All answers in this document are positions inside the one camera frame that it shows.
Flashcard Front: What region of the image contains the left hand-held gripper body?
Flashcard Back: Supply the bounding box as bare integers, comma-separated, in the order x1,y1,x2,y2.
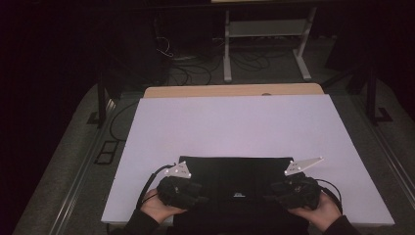
156,160,201,211

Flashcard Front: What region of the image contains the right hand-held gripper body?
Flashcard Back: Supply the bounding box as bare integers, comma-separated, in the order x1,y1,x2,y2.
280,156,325,211

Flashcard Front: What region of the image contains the black tank top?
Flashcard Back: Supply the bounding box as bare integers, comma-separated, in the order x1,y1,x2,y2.
172,156,309,235

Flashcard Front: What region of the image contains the person's left hand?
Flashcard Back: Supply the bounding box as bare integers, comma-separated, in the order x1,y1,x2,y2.
140,189,188,225

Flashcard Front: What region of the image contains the person's right hand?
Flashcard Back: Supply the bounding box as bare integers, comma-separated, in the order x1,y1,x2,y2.
288,191,343,233

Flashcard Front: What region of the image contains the white table board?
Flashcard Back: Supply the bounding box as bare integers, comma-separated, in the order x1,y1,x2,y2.
101,94,395,227

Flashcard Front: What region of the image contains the black metal stand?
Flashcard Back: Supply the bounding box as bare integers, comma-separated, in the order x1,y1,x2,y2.
365,63,394,125
87,72,115,129

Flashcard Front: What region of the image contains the left hand-held gripper cable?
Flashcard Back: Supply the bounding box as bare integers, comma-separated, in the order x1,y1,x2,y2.
136,164,176,211

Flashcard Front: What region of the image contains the hand-held gripper cable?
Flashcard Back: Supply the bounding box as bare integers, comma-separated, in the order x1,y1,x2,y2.
313,178,344,215
136,164,176,211

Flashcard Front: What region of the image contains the right hand-held gripper cable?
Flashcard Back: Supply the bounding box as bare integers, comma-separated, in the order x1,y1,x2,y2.
313,178,344,215

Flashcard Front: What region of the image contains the black floor socket frame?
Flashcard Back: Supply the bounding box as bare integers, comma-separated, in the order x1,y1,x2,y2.
93,140,119,166

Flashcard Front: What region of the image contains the black floor cable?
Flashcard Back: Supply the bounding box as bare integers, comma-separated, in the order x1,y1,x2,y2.
109,101,141,143

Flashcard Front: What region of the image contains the metal floor rail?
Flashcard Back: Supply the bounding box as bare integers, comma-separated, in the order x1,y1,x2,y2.
350,96,415,212
48,97,116,235

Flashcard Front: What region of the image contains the tangle of black floor cables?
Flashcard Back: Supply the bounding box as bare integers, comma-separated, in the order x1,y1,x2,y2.
167,48,290,86

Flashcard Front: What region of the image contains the thin white cable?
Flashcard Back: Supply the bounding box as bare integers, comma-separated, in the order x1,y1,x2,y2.
156,35,174,59

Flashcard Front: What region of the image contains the grey metal desk frame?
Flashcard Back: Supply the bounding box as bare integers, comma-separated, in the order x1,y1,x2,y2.
223,6,318,83

